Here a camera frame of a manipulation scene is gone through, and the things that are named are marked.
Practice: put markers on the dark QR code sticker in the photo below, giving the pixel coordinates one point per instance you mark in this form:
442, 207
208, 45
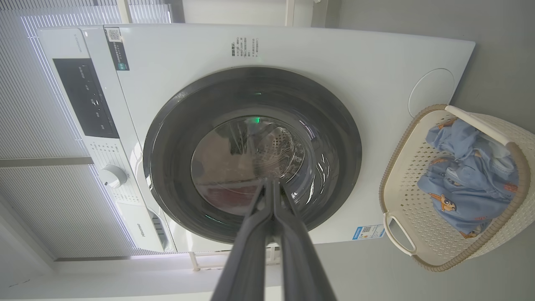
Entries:
117, 50

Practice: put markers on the blue energy label sticker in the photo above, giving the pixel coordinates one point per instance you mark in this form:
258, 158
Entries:
368, 232

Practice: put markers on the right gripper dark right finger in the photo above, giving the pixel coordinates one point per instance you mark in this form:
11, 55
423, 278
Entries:
301, 259

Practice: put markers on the black washer control panel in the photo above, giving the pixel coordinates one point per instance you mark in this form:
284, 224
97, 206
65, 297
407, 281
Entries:
85, 100

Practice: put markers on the dark round glass washer door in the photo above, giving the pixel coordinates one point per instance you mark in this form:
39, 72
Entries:
175, 138

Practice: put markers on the blue garment with orange prints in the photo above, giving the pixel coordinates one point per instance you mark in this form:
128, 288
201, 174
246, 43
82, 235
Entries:
468, 188

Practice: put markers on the white detergent drawer front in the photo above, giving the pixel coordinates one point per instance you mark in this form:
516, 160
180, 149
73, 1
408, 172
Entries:
142, 228

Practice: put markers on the steel perforated washer drum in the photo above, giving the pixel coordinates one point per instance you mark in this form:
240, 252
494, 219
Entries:
267, 154

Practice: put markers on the white front-load washing machine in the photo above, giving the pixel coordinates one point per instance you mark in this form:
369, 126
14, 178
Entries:
334, 54

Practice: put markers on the white washer control knob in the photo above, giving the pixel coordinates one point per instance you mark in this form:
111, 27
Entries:
113, 176

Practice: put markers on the cream perforated laundry basket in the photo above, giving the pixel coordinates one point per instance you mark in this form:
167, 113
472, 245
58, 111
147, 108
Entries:
409, 234

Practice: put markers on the blue garment with cream lining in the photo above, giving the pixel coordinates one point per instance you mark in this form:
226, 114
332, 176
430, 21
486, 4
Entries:
455, 138

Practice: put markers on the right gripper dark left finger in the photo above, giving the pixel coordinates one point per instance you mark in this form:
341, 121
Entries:
250, 251

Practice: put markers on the round white filter cover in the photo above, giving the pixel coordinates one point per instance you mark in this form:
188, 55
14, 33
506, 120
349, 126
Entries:
430, 93

